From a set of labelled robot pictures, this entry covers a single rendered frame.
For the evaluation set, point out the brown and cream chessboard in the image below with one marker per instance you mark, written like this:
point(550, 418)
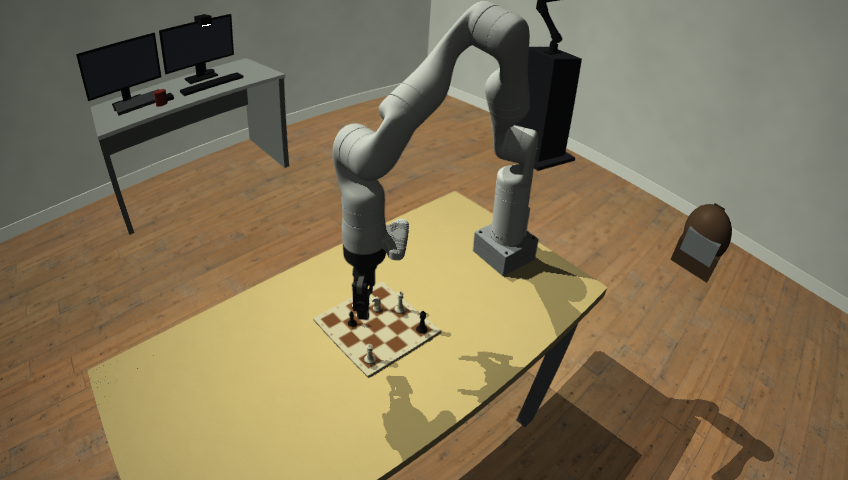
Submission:
point(391, 334)

